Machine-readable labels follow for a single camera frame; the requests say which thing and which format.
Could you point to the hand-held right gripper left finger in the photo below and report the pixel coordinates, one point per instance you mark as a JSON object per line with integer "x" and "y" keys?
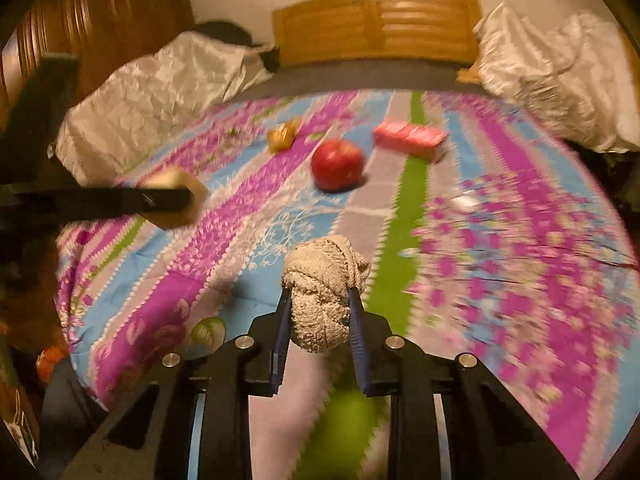
{"x": 282, "y": 332}

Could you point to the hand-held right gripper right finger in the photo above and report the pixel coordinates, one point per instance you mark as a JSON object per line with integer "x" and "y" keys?
{"x": 357, "y": 340}

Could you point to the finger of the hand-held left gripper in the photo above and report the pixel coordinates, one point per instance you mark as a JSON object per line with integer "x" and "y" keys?
{"x": 125, "y": 202}

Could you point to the small brown cardboard box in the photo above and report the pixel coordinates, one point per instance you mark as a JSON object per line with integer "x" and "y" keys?
{"x": 172, "y": 179}

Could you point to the beige knitted cloth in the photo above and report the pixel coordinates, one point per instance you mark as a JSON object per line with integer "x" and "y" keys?
{"x": 322, "y": 295}

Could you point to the small white satin cover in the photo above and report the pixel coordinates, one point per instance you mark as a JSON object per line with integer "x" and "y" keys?
{"x": 150, "y": 90}

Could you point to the brown wooden wardrobe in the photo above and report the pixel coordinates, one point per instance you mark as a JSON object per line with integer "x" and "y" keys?
{"x": 100, "y": 20}

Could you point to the striped floral printed blanket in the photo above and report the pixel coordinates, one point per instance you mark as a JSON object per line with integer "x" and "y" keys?
{"x": 500, "y": 270}

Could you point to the yellow crumpled wrapper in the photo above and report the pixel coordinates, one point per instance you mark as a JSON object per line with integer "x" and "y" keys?
{"x": 282, "y": 137}

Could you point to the red apple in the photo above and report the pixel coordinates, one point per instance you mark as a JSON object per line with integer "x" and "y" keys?
{"x": 337, "y": 165}

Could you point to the orange object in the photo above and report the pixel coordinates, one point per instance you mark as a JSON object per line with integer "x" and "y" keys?
{"x": 50, "y": 362}

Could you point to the black cloth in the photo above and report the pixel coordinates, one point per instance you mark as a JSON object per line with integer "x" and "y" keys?
{"x": 225, "y": 32}

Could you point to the pink rectangular box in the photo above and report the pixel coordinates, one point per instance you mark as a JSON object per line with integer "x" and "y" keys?
{"x": 410, "y": 140}

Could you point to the grey bed mattress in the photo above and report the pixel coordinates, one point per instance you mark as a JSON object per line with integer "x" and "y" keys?
{"x": 375, "y": 79}

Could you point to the wooden bed headboard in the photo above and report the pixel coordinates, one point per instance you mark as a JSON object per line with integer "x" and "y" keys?
{"x": 375, "y": 25}

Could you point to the large white satin cover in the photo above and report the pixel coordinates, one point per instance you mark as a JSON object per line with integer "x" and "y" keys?
{"x": 560, "y": 70}

